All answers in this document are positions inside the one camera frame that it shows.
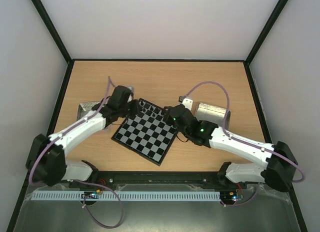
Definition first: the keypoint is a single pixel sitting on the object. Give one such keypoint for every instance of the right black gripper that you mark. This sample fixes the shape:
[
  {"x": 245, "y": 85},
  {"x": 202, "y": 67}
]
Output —
[{"x": 167, "y": 112}]

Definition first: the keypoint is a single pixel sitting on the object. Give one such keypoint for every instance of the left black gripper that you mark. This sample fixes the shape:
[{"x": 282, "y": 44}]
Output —
[{"x": 136, "y": 109}]

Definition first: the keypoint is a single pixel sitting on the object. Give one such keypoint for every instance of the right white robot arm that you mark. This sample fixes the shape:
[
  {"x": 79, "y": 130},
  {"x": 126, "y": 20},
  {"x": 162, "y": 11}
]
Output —
[{"x": 272, "y": 164}]

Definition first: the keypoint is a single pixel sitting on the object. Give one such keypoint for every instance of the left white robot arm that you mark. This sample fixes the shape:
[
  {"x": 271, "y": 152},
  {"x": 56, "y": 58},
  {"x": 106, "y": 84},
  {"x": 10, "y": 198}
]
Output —
[{"x": 47, "y": 160}]

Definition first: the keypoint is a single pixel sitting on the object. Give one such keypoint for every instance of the silver tin with white pieces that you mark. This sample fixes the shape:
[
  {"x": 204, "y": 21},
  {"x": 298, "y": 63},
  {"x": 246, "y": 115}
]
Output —
[{"x": 86, "y": 109}]

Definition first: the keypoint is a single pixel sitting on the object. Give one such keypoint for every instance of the black and silver chessboard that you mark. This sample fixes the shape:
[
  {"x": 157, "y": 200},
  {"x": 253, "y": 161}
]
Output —
[{"x": 146, "y": 133}]

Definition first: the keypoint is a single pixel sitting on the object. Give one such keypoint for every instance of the empty gold-rimmed metal tin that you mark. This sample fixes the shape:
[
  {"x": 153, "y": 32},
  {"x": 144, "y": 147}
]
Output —
[{"x": 212, "y": 113}]

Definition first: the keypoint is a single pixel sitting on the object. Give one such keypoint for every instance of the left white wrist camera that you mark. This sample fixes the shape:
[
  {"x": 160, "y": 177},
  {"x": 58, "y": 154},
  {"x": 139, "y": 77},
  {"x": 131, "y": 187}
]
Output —
[{"x": 131, "y": 89}]

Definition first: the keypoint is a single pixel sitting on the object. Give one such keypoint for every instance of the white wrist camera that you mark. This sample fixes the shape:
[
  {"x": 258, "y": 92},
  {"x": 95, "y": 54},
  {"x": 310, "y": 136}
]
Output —
[
  {"x": 186, "y": 101},
  {"x": 131, "y": 89}
]

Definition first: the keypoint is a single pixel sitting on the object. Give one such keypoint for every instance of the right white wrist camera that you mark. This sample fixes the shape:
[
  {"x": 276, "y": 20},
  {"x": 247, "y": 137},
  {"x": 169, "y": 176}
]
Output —
[{"x": 186, "y": 101}]

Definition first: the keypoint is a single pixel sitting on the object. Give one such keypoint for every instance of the black aluminium frame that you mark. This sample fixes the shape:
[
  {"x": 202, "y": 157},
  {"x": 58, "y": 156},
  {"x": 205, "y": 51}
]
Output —
[{"x": 36, "y": 67}]

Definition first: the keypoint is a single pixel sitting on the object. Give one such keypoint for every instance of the light blue slotted cable duct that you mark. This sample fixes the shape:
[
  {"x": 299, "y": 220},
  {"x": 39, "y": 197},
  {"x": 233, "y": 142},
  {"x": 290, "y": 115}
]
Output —
[{"x": 126, "y": 196}]

